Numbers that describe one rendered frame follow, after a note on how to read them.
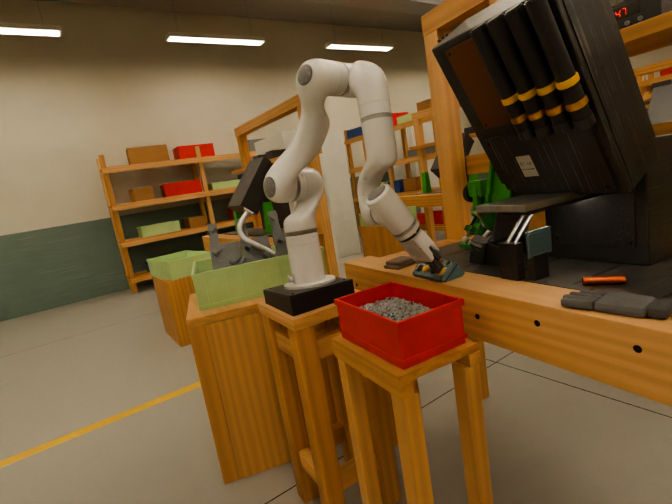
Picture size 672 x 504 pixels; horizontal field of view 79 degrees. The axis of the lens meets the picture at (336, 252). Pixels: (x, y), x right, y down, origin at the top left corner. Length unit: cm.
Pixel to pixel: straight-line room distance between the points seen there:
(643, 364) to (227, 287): 151
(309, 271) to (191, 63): 739
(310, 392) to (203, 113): 734
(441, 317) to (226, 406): 121
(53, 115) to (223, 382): 656
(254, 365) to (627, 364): 142
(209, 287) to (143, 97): 653
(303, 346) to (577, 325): 79
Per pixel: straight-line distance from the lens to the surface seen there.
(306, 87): 128
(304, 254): 145
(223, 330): 187
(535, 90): 109
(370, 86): 120
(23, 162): 789
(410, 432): 109
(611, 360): 104
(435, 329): 105
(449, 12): 210
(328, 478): 163
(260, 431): 208
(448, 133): 207
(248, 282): 192
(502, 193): 140
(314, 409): 148
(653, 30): 145
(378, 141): 117
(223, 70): 877
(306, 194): 148
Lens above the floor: 127
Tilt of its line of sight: 10 degrees down
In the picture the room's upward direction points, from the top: 9 degrees counter-clockwise
